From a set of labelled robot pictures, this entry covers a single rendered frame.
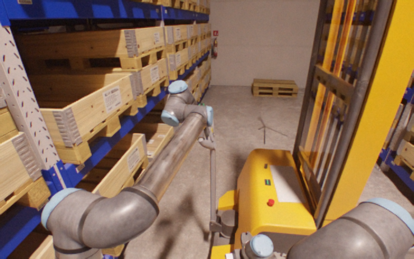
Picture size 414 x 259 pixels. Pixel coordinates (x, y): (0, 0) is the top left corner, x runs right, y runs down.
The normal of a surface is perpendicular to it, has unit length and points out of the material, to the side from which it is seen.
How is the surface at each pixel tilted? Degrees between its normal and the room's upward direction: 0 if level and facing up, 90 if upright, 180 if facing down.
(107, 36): 90
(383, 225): 15
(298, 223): 0
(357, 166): 90
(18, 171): 90
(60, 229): 71
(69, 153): 90
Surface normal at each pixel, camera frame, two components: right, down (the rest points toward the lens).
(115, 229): 0.32, -0.01
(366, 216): -0.13, -0.96
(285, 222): -0.02, -0.88
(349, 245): -0.44, -0.62
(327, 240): -0.62, -0.72
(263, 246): 0.12, -0.70
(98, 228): 0.14, -0.18
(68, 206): -0.14, -0.64
